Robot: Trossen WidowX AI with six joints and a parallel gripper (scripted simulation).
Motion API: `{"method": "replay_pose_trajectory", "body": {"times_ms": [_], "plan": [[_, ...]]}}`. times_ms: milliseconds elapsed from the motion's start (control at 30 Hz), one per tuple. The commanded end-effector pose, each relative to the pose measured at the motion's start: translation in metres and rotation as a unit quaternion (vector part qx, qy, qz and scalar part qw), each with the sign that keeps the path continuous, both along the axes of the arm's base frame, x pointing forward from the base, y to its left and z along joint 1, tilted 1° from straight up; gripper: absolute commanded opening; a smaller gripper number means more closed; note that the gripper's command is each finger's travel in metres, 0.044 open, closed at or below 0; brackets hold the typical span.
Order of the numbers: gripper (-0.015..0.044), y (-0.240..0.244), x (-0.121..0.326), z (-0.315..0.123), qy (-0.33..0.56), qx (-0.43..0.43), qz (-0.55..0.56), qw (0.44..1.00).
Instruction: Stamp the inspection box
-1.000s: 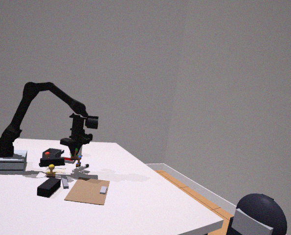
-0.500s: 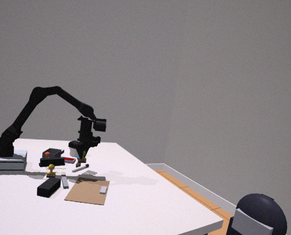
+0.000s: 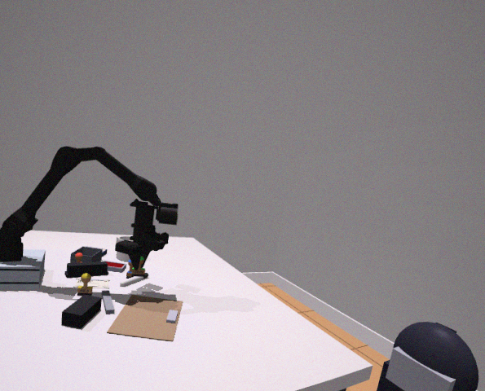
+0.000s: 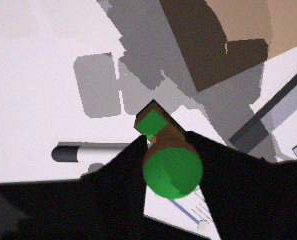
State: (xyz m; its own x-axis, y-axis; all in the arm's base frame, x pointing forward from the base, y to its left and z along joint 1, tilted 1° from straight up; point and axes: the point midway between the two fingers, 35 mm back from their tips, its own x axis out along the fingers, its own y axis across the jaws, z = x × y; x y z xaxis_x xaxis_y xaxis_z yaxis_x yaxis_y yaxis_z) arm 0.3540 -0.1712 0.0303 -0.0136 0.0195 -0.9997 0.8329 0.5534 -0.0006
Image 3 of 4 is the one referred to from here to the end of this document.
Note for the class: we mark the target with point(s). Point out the brown clipboard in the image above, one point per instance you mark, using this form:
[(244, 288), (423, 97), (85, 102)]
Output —
[(148, 317)]

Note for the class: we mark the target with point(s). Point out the yellow-handled rubber stamp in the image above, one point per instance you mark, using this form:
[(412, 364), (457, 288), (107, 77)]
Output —
[(85, 290)]

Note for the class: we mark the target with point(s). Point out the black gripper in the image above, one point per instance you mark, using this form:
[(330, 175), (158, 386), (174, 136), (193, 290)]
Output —
[(135, 250)]

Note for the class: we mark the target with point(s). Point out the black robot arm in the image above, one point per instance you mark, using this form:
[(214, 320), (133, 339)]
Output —
[(66, 158)]

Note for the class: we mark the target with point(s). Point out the grey mug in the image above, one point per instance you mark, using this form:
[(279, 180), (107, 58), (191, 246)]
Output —
[(123, 256)]

